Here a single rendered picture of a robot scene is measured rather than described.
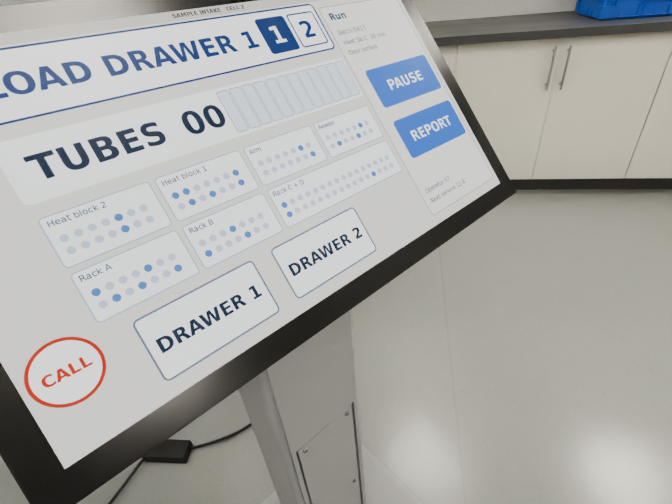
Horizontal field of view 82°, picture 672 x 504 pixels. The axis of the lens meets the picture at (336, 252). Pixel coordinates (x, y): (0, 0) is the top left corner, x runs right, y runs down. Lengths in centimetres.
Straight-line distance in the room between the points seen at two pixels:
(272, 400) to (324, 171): 31
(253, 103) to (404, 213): 17
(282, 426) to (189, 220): 36
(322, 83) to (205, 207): 17
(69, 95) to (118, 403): 21
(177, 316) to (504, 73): 225
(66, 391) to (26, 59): 22
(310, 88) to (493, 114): 210
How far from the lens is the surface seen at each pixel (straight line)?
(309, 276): 32
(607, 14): 263
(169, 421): 30
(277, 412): 57
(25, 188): 32
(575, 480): 142
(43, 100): 34
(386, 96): 45
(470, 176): 48
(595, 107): 260
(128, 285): 30
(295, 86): 39
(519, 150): 256
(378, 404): 143
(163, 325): 29
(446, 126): 48
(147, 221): 31
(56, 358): 30
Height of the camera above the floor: 120
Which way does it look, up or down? 35 degrees down
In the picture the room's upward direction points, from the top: 6 degrees counter-clockwise
